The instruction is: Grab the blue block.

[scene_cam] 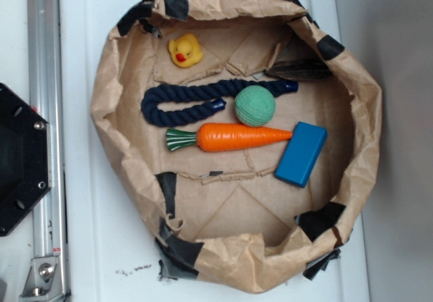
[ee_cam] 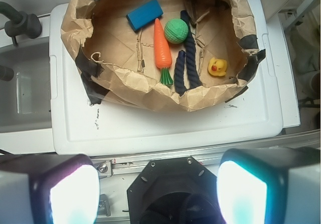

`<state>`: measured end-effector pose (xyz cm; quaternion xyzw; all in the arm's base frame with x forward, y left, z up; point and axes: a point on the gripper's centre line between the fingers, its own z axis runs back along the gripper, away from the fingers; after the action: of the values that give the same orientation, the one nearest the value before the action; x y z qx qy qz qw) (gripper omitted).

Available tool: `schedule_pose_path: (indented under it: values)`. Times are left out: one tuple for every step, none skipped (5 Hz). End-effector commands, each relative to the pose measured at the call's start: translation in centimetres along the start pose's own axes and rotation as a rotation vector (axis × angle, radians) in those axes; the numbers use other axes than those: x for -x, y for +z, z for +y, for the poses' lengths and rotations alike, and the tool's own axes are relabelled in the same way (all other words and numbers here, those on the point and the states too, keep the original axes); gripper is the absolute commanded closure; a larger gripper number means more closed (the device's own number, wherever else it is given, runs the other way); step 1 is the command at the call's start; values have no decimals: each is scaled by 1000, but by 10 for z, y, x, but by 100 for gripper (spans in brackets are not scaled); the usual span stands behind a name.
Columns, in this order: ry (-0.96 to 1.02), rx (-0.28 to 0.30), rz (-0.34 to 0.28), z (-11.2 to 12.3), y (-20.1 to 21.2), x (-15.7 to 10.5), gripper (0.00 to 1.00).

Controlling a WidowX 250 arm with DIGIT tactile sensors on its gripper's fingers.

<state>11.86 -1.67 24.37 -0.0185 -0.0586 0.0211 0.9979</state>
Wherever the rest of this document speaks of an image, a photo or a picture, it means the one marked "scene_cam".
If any green rubber ball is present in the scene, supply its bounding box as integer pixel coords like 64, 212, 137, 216
235, 85, 275, 127

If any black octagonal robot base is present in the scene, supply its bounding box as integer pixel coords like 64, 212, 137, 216
1, 83, 50, 237

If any blue rectangular block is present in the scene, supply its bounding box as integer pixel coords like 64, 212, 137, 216
275, 122, 327, 188

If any orange toy carrot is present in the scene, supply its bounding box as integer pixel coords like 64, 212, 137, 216
166, 123, 294, 152

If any metal corner bracket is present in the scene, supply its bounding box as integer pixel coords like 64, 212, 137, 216
19, 256, 65, 301

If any brown paper bag bin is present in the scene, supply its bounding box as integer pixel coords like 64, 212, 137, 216
91, 0, 382, 293

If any aluminium extrusion rail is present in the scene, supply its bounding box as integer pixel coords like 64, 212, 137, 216
28, 0, 71, 301

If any yellow rubber duck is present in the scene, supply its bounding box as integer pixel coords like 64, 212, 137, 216
168, 33, 204, 68

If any navy blue rope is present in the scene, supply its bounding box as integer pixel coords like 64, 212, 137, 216
141, 79, 299, 127

